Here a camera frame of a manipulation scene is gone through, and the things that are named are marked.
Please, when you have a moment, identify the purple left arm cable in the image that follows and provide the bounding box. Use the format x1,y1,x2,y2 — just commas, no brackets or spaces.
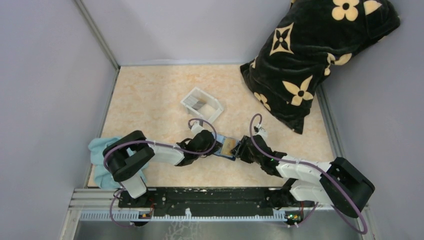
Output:
103,118,218,229

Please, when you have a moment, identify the gold credit card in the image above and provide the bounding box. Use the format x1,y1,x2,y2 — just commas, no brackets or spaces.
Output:
220,137,238,157

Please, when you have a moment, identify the grey card stack in box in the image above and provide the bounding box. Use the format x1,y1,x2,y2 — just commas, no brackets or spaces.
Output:
183,95,206,111

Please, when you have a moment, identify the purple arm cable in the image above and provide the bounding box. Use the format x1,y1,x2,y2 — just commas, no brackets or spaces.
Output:
103,118,218,229
249,113,369,235

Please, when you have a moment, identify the aluminium side rail right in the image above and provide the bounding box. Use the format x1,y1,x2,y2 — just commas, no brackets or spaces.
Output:
316,85,346,160

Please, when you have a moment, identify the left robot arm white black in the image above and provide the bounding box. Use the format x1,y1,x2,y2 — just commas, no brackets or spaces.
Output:
102,118,222,207

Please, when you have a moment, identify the white plastic card box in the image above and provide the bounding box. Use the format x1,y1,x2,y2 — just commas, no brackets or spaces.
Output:
180,87,225,124

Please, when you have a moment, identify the navy blue card holder wallet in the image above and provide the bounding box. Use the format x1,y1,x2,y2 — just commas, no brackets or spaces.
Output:
213,134,240,161

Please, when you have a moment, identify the light blue cloth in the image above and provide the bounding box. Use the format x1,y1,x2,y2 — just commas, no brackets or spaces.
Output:
87,136,149,190

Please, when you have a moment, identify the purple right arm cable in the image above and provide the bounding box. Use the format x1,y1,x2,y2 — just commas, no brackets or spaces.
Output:
249,113,369,235

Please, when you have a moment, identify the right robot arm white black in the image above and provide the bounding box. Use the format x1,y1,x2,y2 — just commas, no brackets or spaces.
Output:
231,131,376,218

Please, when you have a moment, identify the aluminium front rail frame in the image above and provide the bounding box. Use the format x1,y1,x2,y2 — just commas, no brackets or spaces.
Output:
69,187,315,223

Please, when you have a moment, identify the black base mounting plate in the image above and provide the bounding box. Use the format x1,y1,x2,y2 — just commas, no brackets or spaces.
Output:
118,187,314,217

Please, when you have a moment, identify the aluminium corner post left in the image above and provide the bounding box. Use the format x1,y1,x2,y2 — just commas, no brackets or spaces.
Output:
72,0,121,71

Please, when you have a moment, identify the black floral patterned pillow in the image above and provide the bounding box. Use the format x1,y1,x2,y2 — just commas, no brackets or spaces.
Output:
240,0,401,134

